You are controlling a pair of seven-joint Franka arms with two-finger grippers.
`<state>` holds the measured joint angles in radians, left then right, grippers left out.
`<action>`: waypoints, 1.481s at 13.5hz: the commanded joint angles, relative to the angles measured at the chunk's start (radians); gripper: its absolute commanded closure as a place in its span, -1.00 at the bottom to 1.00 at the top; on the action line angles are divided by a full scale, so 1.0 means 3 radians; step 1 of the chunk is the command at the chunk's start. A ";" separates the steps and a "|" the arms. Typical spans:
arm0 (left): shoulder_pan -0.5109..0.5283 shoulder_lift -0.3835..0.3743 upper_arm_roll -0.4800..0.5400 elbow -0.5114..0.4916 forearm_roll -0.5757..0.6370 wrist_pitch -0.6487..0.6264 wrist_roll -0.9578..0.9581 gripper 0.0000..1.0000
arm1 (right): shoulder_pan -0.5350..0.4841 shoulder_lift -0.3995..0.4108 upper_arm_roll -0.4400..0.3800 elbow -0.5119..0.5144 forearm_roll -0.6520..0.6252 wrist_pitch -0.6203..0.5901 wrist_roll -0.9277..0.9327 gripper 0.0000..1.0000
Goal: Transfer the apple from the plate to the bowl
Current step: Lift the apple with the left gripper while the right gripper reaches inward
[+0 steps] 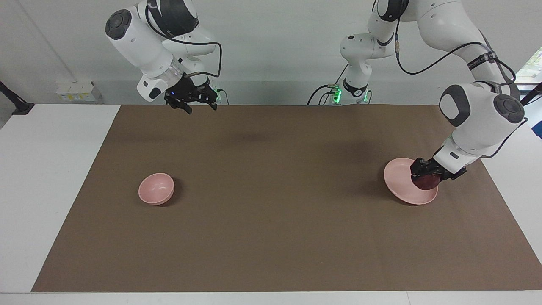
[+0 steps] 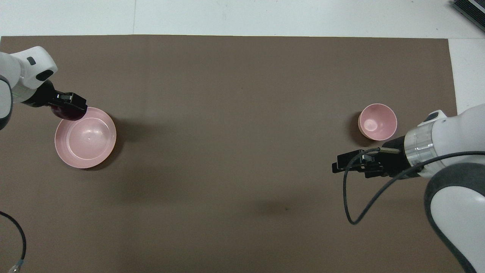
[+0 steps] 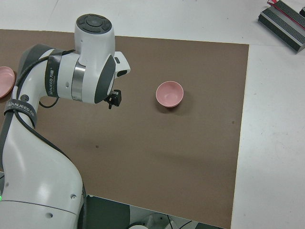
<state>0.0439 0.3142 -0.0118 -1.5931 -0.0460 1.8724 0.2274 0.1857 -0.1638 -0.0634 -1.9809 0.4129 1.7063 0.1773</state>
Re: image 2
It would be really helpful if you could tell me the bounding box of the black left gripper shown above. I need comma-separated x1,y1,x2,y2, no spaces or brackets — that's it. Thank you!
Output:
23,80,88,114

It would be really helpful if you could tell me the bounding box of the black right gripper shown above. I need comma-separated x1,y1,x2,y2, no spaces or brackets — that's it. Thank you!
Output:
332,136,420,179

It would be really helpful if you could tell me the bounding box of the dark red apple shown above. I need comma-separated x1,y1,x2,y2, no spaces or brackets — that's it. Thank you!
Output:
51,104,88,121

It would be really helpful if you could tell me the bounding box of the pink plate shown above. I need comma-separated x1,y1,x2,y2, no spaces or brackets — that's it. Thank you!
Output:
55,107,117,169

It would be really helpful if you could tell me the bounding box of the pink bowl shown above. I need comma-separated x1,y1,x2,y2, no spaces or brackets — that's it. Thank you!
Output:
358,104,397,141

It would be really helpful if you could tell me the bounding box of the brown table mat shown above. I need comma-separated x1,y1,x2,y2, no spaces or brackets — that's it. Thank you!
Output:
0,35,467,273

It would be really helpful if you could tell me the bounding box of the dark ribbed device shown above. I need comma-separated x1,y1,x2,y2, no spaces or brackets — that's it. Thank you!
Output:
452,0,485,33

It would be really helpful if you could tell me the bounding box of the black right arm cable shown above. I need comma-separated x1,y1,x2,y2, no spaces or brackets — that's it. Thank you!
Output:
343,148,485,225

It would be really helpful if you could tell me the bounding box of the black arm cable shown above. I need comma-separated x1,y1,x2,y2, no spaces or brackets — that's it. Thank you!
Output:
343,148,485,225
0,210,27,273

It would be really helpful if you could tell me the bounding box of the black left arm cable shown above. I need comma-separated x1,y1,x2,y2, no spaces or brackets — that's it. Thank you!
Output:
0,210,27,273

